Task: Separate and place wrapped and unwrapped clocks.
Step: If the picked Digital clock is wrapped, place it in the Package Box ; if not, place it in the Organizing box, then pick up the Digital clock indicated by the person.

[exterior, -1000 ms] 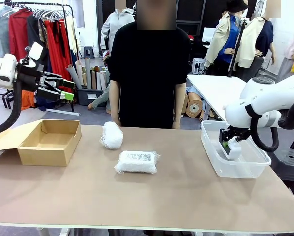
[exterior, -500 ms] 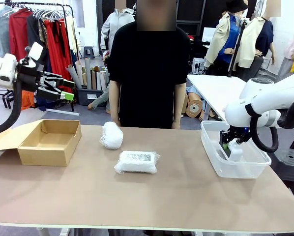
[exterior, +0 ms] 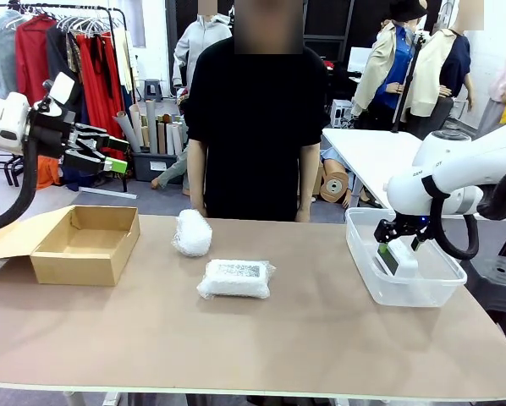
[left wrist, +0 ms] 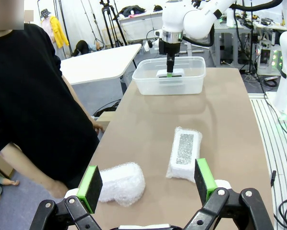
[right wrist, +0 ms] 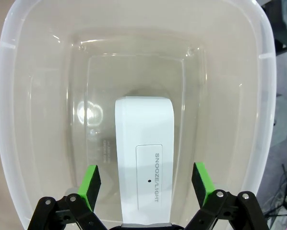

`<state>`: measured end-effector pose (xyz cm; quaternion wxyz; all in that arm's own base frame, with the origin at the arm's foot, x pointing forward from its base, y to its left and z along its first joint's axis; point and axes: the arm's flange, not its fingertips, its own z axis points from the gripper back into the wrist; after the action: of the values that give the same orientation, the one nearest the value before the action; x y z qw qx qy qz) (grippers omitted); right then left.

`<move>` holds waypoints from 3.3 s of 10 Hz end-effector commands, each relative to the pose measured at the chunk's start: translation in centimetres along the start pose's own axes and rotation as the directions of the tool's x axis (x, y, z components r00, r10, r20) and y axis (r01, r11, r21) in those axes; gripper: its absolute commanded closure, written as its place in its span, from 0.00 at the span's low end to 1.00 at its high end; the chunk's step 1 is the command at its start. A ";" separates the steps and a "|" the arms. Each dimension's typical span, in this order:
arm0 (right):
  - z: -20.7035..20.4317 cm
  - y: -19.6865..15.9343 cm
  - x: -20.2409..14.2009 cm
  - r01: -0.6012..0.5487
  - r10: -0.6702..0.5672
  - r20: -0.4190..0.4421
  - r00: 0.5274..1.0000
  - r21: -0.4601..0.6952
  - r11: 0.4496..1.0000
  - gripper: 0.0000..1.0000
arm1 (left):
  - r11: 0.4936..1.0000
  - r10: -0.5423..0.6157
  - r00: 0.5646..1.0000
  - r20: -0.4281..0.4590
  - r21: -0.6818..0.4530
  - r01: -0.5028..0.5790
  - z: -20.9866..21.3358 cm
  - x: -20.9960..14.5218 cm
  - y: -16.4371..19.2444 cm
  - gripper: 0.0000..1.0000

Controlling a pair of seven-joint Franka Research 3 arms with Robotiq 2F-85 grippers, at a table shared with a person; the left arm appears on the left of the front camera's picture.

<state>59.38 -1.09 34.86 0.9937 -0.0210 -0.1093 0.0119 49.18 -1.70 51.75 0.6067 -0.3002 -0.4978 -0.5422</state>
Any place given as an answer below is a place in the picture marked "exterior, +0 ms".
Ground tall grey paper roll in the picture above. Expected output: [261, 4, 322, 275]
[145, 99, 159, 156]

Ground clear plastic container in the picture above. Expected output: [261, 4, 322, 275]
[344, 206, 469, 309]

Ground bubble-wrapped clock rounded bundle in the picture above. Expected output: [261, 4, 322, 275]
[171, 208, 213, 258]

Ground orange cloth pile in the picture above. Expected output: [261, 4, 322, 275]
[36, 155, 63, 190]

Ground white unwrapped digital clock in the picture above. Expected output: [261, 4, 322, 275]
[371, 238, 420, 279]

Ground cream hanging garment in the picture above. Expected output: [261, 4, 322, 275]
[113, 29, 136, 95]

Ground person in black shirt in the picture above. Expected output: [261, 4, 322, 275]
[186, 0, 333, 222]

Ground grey storage bin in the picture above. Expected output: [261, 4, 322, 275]
[132, 151, 187, 183]

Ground mannequin with black hat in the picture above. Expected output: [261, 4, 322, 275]
[350, 0, 427, 132]

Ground white monitor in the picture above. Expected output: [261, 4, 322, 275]
[346, 46, 379, 73]

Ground white table frame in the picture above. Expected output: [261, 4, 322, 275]
[62, 391, 129, 406]

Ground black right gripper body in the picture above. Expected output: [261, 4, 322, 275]
[388, 212, 428, 233]

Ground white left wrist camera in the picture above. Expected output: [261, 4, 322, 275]
[35, 71, 76, 118]

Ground mannequin legs grey trousers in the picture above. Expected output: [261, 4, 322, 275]
[151, 145, 191, 198]

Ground grey plastic stool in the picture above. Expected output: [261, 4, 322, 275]
[143, 79, 163, 102]

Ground red hanging garment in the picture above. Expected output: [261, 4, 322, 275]
[14, 14, 58, 107]

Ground person's left forearm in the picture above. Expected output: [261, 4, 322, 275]
[297, 143, 322, 211]

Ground beige paper roll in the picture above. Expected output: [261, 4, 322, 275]
[128, 103, 151, 149]

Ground bubble-wrapped clock showing display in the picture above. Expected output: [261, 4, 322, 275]
[195, 258, 278, 301]

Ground white computer tower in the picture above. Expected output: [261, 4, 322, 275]
[331, 99, 355, 128]

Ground black metal clothes rack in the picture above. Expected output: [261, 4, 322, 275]
[0, 3, 139, 200]

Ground brown cardboard roll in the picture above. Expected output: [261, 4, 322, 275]
[319, 168, 349, 205]

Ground black stand pole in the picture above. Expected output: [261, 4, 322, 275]
[390, 31, 432, 134]

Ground black left arm hose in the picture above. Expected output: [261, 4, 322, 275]
[0, 137, 41, 237]

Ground black plastic stool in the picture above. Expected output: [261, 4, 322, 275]
[459, 255, 506, 348]

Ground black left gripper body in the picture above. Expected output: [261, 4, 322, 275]
[25, 101, 79, 160]

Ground mannequin with navy shirt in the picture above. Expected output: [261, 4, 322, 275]
[407, 0, 476, 140]

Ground open cardboard box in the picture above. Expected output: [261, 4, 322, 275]
[0, 205, 141, 288]

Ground long red dress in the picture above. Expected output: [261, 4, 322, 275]
[74, 32, 128, 167]

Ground dark grey hanging garment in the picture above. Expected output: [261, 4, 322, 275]
[45, 25, 85, 123]

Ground person's right forearm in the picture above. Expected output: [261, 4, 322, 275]
[187, 139, 210, 200]

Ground slanted grey paper roll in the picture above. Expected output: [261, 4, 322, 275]
[113, 110, 142, 153]

